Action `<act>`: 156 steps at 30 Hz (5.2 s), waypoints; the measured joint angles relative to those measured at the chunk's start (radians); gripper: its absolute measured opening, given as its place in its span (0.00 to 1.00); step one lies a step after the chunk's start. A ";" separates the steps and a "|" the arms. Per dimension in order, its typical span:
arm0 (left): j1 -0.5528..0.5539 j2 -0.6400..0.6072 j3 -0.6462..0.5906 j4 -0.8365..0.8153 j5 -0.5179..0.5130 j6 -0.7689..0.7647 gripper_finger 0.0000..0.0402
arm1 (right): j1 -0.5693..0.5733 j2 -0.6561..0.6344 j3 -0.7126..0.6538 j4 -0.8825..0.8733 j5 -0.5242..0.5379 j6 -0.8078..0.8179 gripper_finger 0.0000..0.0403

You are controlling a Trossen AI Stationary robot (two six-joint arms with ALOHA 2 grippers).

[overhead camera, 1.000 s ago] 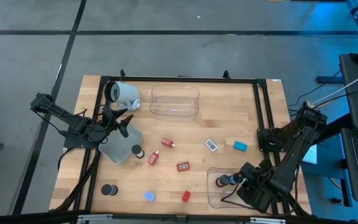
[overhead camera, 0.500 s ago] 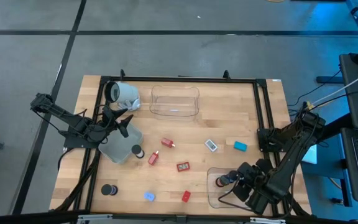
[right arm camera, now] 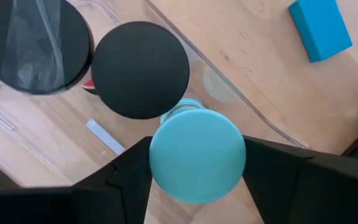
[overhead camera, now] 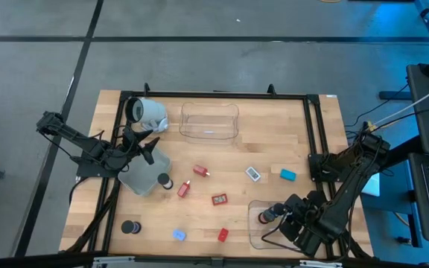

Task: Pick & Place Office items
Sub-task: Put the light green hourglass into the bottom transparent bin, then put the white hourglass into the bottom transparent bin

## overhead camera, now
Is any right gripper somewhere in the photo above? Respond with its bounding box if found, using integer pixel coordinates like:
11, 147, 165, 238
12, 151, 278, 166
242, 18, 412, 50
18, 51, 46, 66
273, 193, 331, 243

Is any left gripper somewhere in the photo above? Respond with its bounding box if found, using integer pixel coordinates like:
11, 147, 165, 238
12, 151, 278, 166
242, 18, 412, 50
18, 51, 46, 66
122, 128, 162, 167

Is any red sand hourglass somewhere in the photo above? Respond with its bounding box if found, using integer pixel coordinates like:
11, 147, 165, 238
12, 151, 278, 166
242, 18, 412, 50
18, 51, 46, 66
257, 202, 287, 225

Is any white sand hourglass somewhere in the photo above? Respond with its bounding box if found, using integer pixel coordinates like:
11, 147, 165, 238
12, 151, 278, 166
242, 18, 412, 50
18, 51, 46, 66
157, 172, 174, 191

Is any teal box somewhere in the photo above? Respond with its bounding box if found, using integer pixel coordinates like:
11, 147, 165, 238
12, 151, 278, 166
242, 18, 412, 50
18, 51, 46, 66
279, 168, 297, 182

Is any white digital clock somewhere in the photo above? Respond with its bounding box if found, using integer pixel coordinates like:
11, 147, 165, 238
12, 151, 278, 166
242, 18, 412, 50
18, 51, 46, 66
244, 165, 262, 183

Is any red digital clock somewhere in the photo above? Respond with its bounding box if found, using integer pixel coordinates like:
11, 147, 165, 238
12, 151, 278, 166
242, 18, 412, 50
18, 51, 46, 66
211, 192, 229, 207

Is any grey plastic bin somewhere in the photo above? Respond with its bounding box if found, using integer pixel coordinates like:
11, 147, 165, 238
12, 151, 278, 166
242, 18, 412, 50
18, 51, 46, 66
117, 147, 173, 197

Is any small clear plastic bin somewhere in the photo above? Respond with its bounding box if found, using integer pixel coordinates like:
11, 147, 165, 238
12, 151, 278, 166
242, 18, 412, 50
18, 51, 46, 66
247, 200, 297, 251

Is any large clear plastic bin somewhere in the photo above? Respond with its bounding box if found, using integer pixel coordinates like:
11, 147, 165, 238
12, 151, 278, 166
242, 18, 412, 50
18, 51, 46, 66
178, 102, 241, 145

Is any black rig beam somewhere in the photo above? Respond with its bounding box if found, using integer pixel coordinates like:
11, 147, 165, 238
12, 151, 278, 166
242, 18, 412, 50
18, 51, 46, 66
0, 249, 429, 268

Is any black aluminium table frame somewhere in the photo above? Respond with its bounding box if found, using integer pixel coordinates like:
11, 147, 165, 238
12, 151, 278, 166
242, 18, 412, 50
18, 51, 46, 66
65, 82, 372, 261

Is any white cable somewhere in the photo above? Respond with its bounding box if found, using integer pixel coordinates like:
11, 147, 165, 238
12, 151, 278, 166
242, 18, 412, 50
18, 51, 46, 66
370, 80, 429, 130

